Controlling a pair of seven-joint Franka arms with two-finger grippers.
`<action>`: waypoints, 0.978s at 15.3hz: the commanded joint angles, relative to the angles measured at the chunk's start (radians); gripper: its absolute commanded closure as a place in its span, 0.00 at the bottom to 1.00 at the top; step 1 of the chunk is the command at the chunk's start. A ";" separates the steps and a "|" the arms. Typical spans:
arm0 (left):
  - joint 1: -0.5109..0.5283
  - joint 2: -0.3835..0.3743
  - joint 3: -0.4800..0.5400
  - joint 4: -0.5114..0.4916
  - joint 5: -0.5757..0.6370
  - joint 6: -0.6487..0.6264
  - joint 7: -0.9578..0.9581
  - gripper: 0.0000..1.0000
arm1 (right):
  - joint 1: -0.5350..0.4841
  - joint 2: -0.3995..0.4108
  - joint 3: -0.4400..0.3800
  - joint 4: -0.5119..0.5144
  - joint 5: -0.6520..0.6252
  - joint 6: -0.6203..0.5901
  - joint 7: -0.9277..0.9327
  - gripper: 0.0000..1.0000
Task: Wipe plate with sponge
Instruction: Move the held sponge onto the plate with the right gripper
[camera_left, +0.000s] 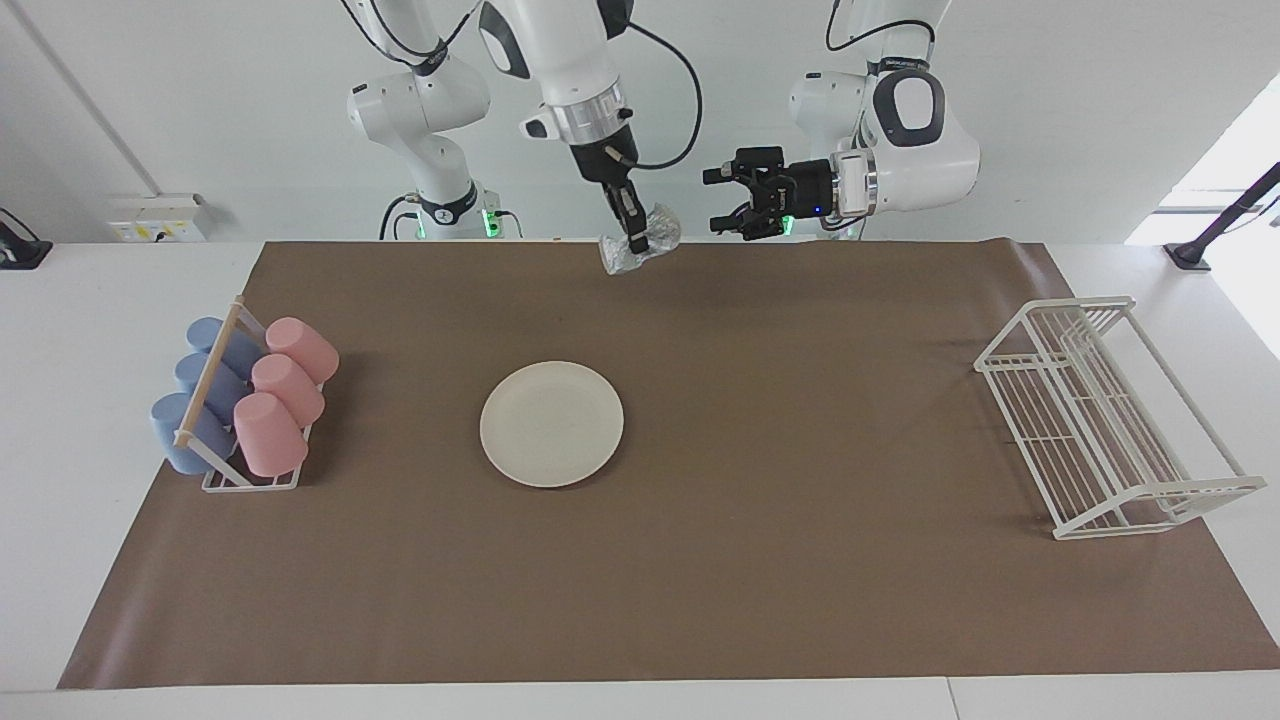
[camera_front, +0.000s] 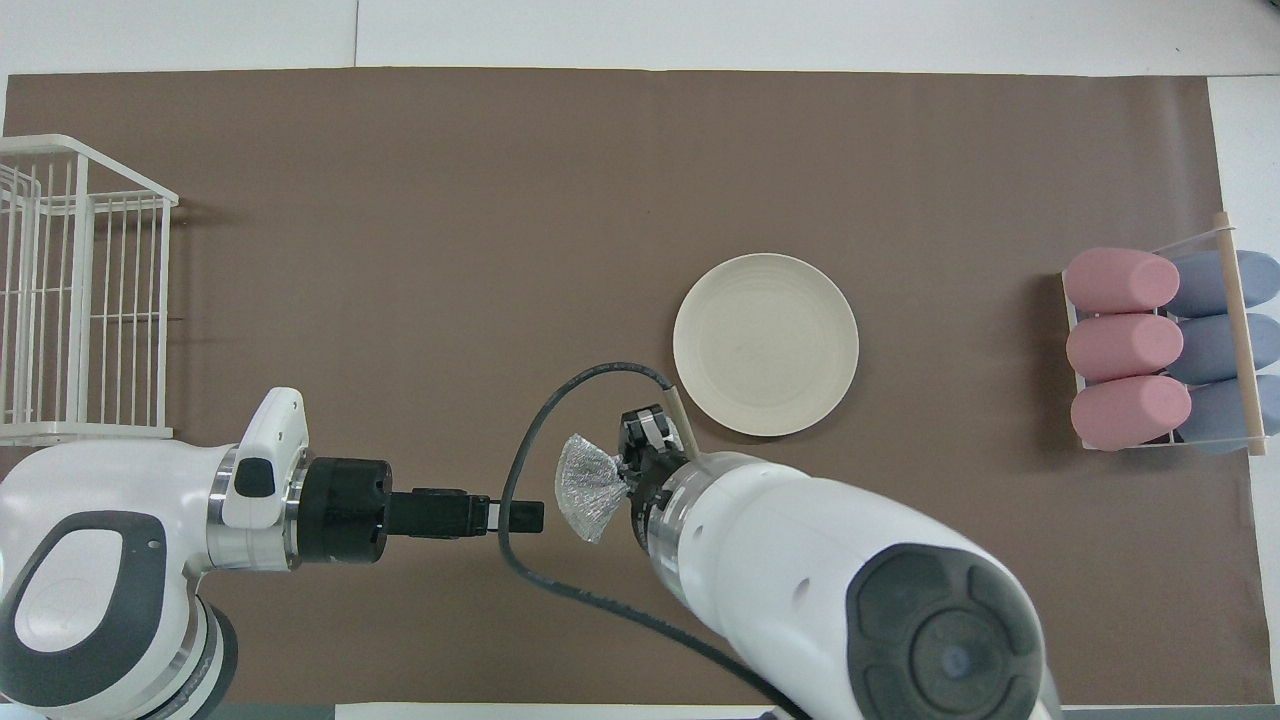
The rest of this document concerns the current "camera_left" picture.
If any brown table mat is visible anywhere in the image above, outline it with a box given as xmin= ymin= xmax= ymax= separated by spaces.
xmin=57 ymin=238 xmax=1280 ymax=691

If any cream round plate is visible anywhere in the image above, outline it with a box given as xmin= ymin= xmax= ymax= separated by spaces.
xmin=480 ymin=361 xmax=625 ymax=489

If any white wall socket box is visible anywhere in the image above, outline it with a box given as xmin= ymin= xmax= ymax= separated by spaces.
xmin=108 ymin=194 xmax=213 ymax=243

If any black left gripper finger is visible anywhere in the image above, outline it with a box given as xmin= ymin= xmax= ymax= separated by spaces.
xmin=703 ymin=147 xmax=787 ymax=198
xmin=708 ymin=198 xmax=789 ymax=242

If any black clamp stand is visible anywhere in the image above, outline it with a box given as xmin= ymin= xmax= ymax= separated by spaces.
xmin=1165 ymin=162 xmax=1280 ymax=271

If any cup holder rack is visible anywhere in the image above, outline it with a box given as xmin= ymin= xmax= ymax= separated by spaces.
xmin=173 ymin=296 xmax=326 ymax=493

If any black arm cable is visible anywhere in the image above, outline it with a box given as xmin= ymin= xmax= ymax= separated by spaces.
xmin=340 ymin=0 xmax=704 ymax=171
xmin=825 ymin=0 xmax=936 ymax=56

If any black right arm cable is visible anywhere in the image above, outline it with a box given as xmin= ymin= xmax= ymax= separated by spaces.
xmin=340 ymin=0 xmax=704 ymax=171

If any black right base cable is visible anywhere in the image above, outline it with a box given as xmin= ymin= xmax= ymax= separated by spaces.
xmin=378 ymin=193 xmax=421 ymax=241

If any clear plastic bag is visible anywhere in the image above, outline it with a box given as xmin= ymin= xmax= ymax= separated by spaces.
xmin=598 ymin=203 xmax=683 ymax=276

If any white wire dish rack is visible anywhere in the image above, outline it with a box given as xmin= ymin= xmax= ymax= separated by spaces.
xmin=974 ymin=296 xmax=1268 ymax=541

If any black desk device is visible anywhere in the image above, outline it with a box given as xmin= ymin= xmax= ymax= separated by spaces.
xmin=0 ymin=207 xmax=53 ymax=271

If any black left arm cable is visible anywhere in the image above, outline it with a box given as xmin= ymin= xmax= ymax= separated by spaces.
xmin=825 ymin=0 xmax=936 ymax=56

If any blue plastic cup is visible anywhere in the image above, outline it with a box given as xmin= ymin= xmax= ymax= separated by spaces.
xmin=186 ymin=317 xmax=266 ymax=379
xmin=150 ymin=392 xmax=239 ymax=475
xmin=174 ymin=352 xmax=251 ymax=426

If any pink plastic cup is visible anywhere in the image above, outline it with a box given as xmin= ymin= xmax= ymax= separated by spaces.
xmin=233 ymin=392 xmax=309 ymax=478
xmin=265 ymin=317 xmax=340 ymax=385
xmin=251 ymin=354 xmax=326 ymax=428

